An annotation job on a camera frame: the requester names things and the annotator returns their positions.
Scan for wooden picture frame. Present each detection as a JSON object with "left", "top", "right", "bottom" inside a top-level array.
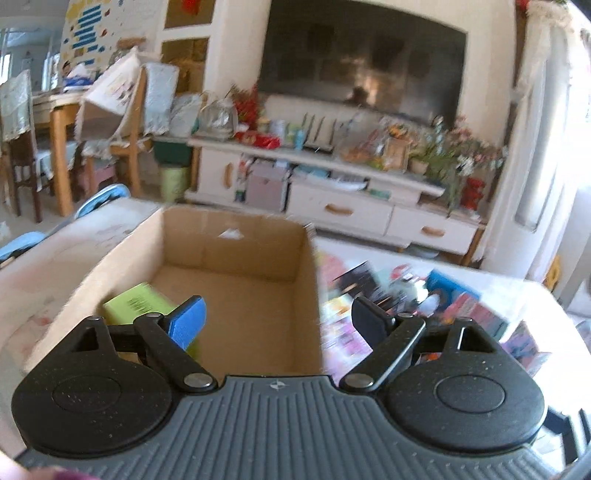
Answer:
[{"left": 384, "top": 137, "right": 410, "bottom": 171}]

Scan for wooden chair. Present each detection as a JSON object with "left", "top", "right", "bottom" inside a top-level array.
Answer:
[{"left": 75, "top": 46, "right": 147, "bottom": 197}]

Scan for lime green medicine box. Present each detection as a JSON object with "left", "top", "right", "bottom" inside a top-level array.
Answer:
[{"left": 102, "top": 283, "right": 206, "bottom": 360}]

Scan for black television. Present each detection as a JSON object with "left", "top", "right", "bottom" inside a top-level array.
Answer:
[{"left": 259, "top": 0, "right": 467, "bottom": 125}]

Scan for red candle stand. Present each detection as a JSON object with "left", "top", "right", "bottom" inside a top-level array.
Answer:
[{"left": 461, "top": 177, "right": 486, "bottom": 212}]

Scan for plastic bag with food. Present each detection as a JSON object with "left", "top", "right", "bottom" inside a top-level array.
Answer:
[{"left": 334, "top": 113, "right": 391, "bottom": 164}]

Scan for person left hand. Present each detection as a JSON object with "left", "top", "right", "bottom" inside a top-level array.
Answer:
[{"left": 0, "top": 452, "right": 97, "bottom": 480}]

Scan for cardboard box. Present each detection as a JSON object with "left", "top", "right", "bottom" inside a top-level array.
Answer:
[{"left": 24, "top": 205, "right": 325, "bottom": 379}]

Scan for red berry bouquet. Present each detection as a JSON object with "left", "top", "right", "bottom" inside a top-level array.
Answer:
[{"left": 228, "top": 83, "right": 261, "bottom": 130}]

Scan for black starry small box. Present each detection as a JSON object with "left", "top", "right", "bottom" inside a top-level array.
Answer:
[{"left": 335, "top": 262, "right": 378, "bottom": 298}]

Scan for white tv cabinet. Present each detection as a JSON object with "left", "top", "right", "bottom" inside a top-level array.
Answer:
[{"left": 185, "top": 138, "right": 485, "bottom": 257}]

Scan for blue medicine box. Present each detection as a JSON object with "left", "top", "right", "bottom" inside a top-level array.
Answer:
[{"left": 426, "top": 270, "right": 481, "bottom": 308}]

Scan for green trash bin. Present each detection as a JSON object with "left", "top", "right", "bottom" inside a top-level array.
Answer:
[{"left": 160, "top": 165, "right": 190, "bottom": 203}]

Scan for potted flower plant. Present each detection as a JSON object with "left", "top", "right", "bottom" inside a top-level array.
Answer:
[{"left": 409, "top": 116, "right": 508, "bottom": 212}]

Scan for wooden dining table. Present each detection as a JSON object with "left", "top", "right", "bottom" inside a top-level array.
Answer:
[{"left": 33, "top": 92, "right": 83, "bottom": 217}]

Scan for black wifi router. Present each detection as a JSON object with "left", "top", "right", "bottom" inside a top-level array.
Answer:
[{"left": 303, "top": 113, "right": 337, "bottom": 155}]

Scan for red snack package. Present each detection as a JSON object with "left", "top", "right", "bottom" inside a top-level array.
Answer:
[{"left": 235, "top": 130, "right": 280, "bottom": 150}]

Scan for pink storage box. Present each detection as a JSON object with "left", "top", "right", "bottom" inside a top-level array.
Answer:
[{"left": 245, "top": 163, "right": 288, "bottom": 213}]

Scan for glass teapot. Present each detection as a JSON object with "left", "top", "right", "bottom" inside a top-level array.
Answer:
[{"left": 195, "top": 98, "right": 238, "bottom": 141}]

